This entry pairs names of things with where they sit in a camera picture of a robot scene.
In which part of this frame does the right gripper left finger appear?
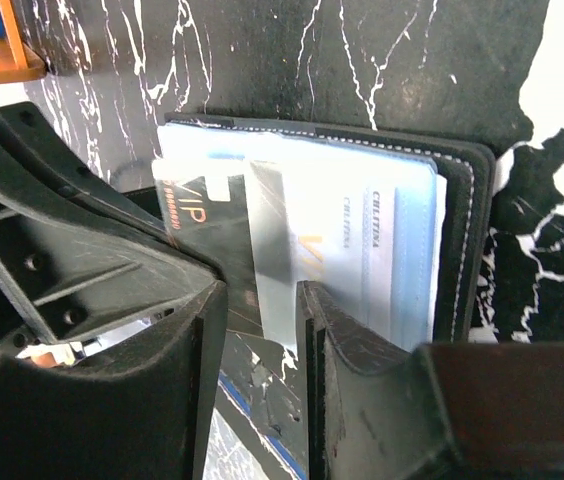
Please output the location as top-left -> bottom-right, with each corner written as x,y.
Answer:
0,281 -> 228,479

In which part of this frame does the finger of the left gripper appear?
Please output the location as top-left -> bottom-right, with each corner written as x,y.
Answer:
0,103 -> 217,349

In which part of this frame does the black VIP credit card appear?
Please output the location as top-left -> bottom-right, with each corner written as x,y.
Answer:
150,158 -> 296,346

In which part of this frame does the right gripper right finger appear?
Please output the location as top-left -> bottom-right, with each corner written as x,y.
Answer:
296,281 -> 564,479

